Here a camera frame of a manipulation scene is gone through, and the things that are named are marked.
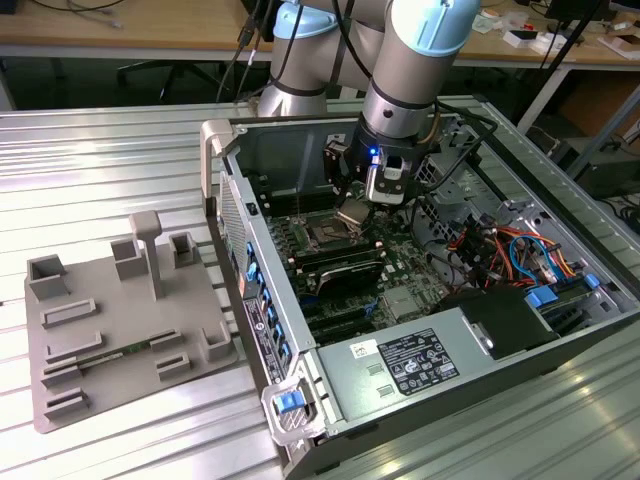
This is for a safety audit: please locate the white sticker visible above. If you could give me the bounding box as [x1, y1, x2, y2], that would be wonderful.
[348, 338, 380, 361]

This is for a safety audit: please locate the blue plastic drive latch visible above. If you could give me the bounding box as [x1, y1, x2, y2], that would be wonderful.
[524, 283, 560, 310]

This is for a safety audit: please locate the black camera cable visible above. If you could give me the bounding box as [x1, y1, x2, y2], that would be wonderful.
[427, 99, 514, 192]

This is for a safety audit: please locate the black equipment box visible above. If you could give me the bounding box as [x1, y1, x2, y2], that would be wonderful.
[569, 149, 640, 201]

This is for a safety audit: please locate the grey power supply unit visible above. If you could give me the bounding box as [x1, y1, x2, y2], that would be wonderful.
[316, 305, 562, 422]

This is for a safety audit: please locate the silver chipset heatsink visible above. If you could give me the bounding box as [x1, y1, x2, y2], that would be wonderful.
[382, 287, 420, 322]

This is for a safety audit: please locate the grey parts rack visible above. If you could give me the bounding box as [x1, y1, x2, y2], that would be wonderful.
[23, 209, 240, 435]

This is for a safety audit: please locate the grey open PC case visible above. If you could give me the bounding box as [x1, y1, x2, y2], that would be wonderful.
[199, 102, 640, 480]

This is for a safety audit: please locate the green RAM stick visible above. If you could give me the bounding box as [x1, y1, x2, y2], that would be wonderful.
[78, 341, 152, 370]

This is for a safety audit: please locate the brown cardboard box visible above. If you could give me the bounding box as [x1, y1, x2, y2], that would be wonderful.
[559, 82, 640, 139]

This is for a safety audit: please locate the grey handle with blue latch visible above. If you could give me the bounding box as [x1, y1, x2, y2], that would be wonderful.
[259, 374, 329, 447]

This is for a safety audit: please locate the brown and white box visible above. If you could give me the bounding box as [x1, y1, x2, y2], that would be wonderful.
[597, 33, 640, 60]

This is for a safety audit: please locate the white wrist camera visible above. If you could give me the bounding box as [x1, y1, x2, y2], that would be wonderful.
[364, 154, 414, 205]

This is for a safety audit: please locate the orange red wire bundle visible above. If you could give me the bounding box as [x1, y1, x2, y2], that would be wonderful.
[446, 223, 589, 294]

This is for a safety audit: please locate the grey case handle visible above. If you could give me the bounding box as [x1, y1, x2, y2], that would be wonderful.
[199, 119, 237, 201]

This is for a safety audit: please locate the black plastic shroud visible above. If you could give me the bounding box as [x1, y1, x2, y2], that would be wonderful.
[430, 285, 560, 362]

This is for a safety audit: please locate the black expansion slot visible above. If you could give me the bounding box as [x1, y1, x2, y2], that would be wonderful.
[303, 305, 371, 329]
[308, 319, 375, 344]

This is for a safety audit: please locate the green motherboard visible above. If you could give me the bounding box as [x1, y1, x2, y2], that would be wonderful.
[262, 182, 454, 347]

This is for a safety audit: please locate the black graphics card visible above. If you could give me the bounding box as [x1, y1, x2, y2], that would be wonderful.
[313, 260, 387, 302]

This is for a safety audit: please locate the wooden desk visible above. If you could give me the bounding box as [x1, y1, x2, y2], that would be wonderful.
[0, 0, 640, 69]

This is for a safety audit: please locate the black power supply label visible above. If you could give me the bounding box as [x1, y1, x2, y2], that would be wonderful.
[375, 327, 461, 400]

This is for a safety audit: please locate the black office chair base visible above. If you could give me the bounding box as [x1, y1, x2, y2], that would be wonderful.
[115, 58, 224, 107]

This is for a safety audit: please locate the perforated metal drive cage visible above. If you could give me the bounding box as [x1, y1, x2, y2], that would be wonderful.
[413, 149, 504, 251]

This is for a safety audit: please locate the black RAM slot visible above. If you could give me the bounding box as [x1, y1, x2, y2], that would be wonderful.
[291, 238, 382, 265]
[297, 248, 387, 275]

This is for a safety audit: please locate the blue wire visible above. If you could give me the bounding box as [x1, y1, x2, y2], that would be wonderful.
[508, 234, 576, 281]

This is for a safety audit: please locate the CPU socket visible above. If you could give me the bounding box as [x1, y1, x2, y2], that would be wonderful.
[297, 209, 365, 254]

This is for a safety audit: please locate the white box black insert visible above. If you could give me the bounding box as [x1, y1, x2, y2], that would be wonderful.
[501, 28, 557, 55]

